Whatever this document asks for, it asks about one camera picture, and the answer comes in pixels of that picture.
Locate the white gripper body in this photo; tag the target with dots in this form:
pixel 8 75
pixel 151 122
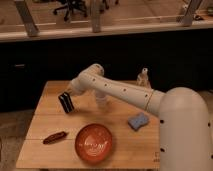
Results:
pixel 74 88

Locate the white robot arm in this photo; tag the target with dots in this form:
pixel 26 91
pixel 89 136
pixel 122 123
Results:
pixel 185 140

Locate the clear plastic cup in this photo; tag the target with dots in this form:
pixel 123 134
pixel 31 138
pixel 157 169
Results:
pixel 101 99

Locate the orange bowl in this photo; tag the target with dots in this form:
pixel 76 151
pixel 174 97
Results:
pixel 93 143

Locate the clear plastic bottle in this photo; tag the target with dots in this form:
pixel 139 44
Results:
pixel 143 79

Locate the blue sponge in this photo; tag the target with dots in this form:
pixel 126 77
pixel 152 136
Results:
pixel 138 121

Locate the black office chair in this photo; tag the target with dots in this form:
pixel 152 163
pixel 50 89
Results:
pixel 70 6

